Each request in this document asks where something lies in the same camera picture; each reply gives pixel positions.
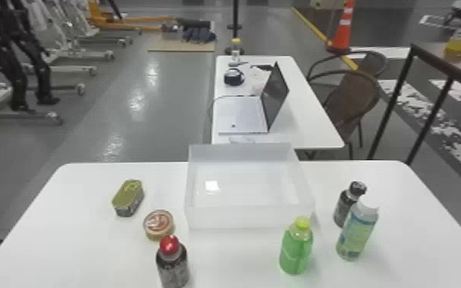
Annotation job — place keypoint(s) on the dark bottle red cap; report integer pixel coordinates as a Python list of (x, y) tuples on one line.
[(172, 263)]

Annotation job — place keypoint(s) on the yellow pallet jack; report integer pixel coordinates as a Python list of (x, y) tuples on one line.
[(122, 20)]

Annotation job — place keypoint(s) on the pale blue bottle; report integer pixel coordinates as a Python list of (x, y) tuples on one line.
[(355, 234)]

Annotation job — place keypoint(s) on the clear box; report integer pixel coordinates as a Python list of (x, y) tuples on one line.
[(246, 193)]

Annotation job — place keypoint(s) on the green bottle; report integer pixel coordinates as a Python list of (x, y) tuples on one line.
[(296, 248)]

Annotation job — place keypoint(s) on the orange traffic cone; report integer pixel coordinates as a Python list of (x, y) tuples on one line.
[(342, 30)]

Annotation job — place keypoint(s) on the white side table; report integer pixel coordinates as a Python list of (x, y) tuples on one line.
[(303, 112)]

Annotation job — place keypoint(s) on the grey bottle black cap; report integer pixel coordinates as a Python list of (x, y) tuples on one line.
[(345, 205)]

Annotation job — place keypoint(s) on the black post round foot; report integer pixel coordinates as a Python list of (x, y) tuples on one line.
[(235, 26)]

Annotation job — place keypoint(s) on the green oval can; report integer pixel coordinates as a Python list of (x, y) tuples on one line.
[(127, 197)]

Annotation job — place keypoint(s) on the round red can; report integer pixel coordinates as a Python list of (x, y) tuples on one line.
[(158, 224)]

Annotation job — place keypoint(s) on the black round device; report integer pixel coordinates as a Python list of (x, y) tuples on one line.
[(233, 76)]

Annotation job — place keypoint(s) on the brown chair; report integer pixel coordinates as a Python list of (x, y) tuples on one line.
[(373, 62), (351, 102)]

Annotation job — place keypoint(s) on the silver laptop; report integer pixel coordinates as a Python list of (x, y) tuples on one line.
[(254, 110)]

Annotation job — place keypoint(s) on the small bottle yellow cap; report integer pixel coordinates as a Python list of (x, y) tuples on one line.
[(235, 49)]

